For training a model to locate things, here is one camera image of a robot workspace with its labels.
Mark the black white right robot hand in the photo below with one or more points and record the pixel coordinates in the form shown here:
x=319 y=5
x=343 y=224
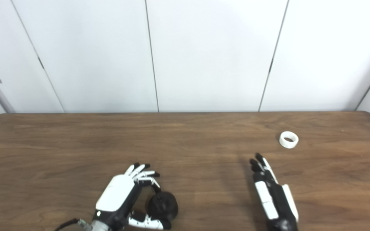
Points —
x=265 y=199

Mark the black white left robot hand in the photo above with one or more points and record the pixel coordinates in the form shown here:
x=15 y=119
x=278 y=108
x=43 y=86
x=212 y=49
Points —
x=116 y=192

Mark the round black plastic part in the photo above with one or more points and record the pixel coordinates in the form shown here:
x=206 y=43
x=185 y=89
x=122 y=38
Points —
x=164 y=207

